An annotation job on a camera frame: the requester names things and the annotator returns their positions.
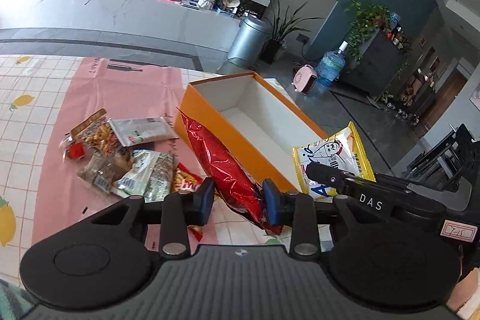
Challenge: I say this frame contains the clear candy packet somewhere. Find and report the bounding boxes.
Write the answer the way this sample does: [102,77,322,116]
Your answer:
[112,149,175,202]

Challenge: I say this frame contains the pink small heater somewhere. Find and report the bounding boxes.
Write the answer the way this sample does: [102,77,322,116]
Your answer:
[292,64,317,95]

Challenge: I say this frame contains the blue water jug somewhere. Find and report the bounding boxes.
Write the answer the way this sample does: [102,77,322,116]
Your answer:
[316,41,348,86]

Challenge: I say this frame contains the white tv console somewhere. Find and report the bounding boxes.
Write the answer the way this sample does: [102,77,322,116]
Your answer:
[1,0,240,51]

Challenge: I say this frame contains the small red snack packet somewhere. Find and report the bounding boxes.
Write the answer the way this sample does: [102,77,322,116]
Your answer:
[59,136,86,161]

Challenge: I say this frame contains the lemon pattern tablecloth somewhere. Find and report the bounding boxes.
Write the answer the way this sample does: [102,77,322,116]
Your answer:
[0,55,331,283]

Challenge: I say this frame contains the pink paper mat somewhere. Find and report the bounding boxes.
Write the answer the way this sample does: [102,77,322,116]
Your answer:
[32,58,203,242]

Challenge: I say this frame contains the potted floor plant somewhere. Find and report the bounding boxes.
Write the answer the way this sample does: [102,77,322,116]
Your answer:
[259,0,322,64]

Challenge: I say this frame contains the orange chips packet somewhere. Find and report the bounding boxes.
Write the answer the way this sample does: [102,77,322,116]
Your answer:
[171,163,203,242]

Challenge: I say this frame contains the orange cardboard box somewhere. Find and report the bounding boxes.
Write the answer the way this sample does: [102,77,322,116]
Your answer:
[179,72,327,192]

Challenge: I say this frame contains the peanut snack packet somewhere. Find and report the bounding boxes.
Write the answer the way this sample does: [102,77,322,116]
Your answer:
[70,109,122,157]

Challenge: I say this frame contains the red foil snack bag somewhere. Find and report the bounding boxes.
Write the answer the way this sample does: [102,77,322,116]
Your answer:
[180,112,282,235]

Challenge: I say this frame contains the hanging green vine plant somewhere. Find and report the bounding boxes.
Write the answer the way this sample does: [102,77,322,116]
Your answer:
[344,0,390,62]

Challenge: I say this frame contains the brown seed snack packet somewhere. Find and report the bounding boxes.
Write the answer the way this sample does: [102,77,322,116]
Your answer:
[77,149,133,194]

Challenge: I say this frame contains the silver white snack pouch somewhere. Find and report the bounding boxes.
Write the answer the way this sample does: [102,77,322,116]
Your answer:
[108,117,178,147]

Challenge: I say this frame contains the silver trash bin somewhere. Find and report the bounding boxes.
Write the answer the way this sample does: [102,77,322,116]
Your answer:
[227,16,272,68]

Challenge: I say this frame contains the yellow white snack bag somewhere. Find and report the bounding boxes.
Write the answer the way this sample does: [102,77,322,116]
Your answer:
[292,122,376,200]

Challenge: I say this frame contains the dark grey cabinet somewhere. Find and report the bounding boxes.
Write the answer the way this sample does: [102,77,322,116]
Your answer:
[339,32,407,97]

